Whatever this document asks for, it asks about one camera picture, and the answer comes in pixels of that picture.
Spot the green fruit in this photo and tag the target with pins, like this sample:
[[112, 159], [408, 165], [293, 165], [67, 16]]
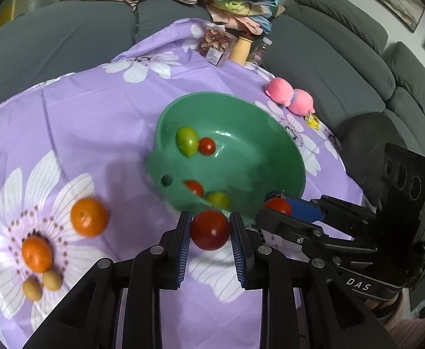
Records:
[[187, 140]]

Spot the small yellow-brown fruit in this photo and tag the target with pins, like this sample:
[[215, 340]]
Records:
[[32, 289], [52, 280]]

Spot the orange mandarin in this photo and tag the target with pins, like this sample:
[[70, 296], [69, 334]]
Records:
[[89, 217], [36, 253]]

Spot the pink plush toy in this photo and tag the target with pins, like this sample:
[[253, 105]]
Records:
[[281, 91]]

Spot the clear snack packet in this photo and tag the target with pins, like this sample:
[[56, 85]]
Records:
[[216, 43]]

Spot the purple floral tablecloth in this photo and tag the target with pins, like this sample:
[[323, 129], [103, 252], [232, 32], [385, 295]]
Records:
[[107, 123]]

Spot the grey fabric sofa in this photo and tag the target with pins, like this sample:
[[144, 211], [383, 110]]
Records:
[[52, 43]]

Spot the beige bottle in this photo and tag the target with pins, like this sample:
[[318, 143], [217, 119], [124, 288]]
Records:
[[241, 49]]

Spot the stack of folded cloths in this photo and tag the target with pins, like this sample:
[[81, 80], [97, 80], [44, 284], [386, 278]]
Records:
[[241, 3]]

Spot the person's right forearm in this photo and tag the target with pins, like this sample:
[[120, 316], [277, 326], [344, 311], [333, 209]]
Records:
[[408, 316]]

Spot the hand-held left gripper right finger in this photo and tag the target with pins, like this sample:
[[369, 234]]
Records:
[[239, 251]]

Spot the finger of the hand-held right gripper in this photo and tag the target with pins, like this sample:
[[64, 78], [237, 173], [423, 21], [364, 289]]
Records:
[[305, 208], [288, 227]]

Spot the clear bottle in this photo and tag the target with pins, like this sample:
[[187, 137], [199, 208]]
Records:
[[259, 51]]

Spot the small yellow packet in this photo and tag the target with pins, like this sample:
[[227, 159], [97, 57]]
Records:
[[312, 121]]

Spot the yellow-green fruit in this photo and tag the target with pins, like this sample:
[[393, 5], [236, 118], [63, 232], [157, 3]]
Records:
[[218, 200]]

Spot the green plastic bowl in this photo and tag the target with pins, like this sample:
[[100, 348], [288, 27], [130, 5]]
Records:
[[249, 160]]

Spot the red cherry tomato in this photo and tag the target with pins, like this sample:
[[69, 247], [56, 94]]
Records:
[[195, 188], [277, 206], [207, 146], [210, 229]]

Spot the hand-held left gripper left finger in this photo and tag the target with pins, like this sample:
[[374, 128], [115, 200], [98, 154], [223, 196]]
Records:
[[184, 251]]

